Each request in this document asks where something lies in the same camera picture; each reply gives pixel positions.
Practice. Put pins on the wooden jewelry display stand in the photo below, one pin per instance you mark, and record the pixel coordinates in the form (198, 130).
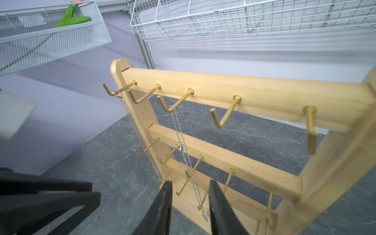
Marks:
(341, 140)

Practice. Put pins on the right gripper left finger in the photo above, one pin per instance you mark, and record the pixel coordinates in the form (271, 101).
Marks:
(158, 218)

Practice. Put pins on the white mesh wall basket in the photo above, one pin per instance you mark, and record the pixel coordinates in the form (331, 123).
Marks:
(50, 41)

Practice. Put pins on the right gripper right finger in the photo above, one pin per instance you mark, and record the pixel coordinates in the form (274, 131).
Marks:
(222, 217)

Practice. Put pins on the white wire wall shelf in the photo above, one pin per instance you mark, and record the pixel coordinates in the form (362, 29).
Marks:
(168, 20)

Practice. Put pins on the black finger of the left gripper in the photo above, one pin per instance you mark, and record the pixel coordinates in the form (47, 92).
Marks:
(29, 203)

